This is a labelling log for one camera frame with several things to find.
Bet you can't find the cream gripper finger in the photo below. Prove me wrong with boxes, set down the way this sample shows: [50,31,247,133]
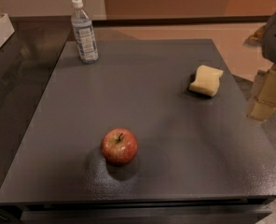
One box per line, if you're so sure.
[247,63,276,121]

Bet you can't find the clear blue-label plastic bottle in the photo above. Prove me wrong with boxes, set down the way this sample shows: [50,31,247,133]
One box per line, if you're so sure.
[71,0,99,63]

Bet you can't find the yellow sponge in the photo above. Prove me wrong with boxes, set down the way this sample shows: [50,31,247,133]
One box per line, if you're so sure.
[189,65,224,97]

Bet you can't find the dark grey cabinet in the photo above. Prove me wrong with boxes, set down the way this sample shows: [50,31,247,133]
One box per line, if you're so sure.
[0,39,276,217]

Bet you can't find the red apple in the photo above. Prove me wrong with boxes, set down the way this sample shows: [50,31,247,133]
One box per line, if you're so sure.
[101,128,138,166]

